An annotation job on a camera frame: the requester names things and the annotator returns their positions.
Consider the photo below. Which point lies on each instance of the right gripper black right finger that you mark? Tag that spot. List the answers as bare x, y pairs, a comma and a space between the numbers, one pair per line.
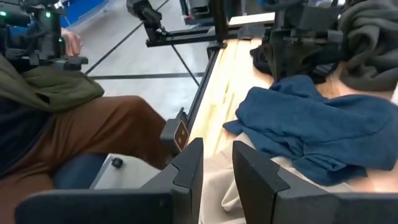
258, 186

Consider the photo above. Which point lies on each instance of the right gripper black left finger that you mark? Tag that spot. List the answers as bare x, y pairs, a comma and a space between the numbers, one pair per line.
186, 174

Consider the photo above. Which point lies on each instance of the beige trousers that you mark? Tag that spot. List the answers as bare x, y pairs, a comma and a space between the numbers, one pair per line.
217, 186

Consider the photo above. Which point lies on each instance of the dark blue garment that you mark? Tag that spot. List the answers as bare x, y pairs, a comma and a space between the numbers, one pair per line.
311, 130

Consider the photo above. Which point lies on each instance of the dark olive hoodie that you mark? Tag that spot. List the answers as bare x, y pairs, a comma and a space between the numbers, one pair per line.
370, 46

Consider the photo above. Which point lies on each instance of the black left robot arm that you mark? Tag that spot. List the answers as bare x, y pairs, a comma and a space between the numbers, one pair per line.
308, 21

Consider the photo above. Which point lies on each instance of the white panel with black knob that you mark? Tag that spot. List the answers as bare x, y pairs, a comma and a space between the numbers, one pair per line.
133, 177

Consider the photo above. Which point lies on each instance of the person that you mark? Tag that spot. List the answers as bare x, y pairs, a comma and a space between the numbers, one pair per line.
93, 130

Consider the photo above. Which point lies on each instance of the blue chair seat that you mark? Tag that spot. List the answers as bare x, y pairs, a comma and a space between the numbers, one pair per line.
77, 171

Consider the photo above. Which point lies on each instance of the person's hand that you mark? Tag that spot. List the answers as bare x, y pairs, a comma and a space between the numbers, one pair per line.
71, 42

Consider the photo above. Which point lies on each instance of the blue flat panel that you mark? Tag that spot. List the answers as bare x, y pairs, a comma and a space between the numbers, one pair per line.
84, 9

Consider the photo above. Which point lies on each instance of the small black table camera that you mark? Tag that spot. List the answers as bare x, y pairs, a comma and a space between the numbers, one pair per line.
178, 135

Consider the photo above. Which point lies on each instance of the black aluminium table frame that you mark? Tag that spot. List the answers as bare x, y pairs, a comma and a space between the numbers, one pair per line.
202, 87

